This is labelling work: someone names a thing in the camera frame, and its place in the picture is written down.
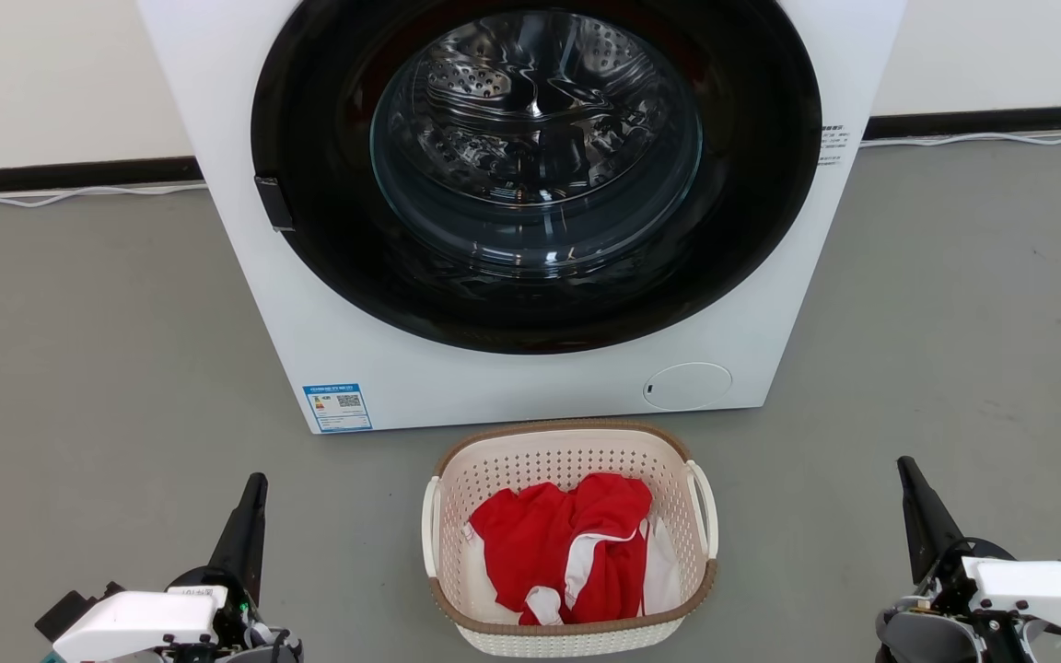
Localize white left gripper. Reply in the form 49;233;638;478
52;472;269;663

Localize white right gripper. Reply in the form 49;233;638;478
896;456;1061;636

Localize cream laundry basket brown rim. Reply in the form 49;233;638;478
420;419;720;657

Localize blue energy label sticker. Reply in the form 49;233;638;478
303;383;373;434

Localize white front-load washing machine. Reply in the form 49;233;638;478
137;0;907;435

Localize round white filter cover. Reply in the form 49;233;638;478
643;362;734;413

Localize red and white garment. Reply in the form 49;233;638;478
461;472;683;627

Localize black round washer door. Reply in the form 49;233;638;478
251;0;823;355

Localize small printed text sticker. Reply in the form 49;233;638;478
818;122;854;167

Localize steel washer drum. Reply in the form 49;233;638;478
371;11;704;277

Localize black washer door handle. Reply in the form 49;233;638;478
254;175;296;232

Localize white floor cable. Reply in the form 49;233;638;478
0;181;209;208
859;127;1061;149

